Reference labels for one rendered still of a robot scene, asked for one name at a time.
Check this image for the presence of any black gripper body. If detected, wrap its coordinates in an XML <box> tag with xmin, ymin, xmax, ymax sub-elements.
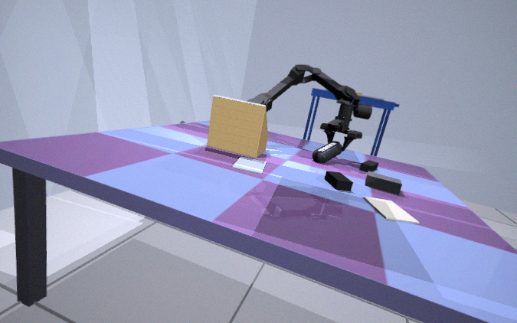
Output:
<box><xmin>320</xmin><ymin>114</ymin><xmax>363</xmax><ymax>139</ymax></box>

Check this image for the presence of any white flat plate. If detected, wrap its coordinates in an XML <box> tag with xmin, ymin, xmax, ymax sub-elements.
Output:
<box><xmin>363</xmin><ymin>197</ymin><xmax>419</xmax><ymax>224</ymax></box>

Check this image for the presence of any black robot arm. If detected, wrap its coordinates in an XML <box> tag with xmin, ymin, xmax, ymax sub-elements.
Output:
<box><xmin>248</xmin><ymin>64</ymin><xmax>372</xmax><ymax>132</ymax></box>

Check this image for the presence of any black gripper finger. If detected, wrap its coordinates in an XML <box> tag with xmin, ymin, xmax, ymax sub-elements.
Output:
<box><xmin>342</xmin><ymin>136</ymin><xmax>354</xmax><ymax>152</ymax></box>
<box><xmin>323</xmin><ymin>130</ymin><xmax>335</xmax><ymax>143</ymax></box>

